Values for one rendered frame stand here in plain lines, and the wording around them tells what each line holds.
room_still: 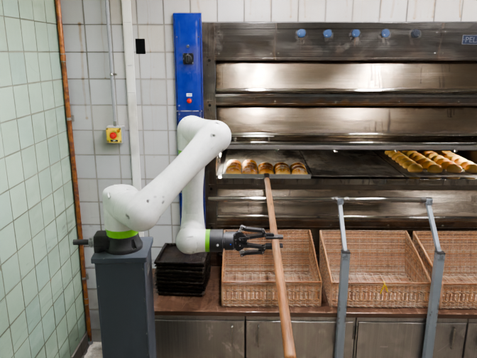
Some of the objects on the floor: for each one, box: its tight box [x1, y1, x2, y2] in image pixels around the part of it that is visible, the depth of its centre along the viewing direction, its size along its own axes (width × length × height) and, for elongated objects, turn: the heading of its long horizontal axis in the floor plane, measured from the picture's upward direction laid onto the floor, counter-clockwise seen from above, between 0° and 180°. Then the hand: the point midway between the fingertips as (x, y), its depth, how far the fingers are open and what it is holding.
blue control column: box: [173, 13, 206, 229], centre depth 384 cm, size 193×16×215 cm, turn 179°
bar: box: [208, 196, 446, 358], centre depth 258 cm, size 31×127×118 cm, turn 89°
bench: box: [152, 266, 477, 358], centre depth 286 cm, size 56×242×58 cm, turn 89°
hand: (274, 241), depth 190 cm, fingers closed on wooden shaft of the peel, 3 cm apart
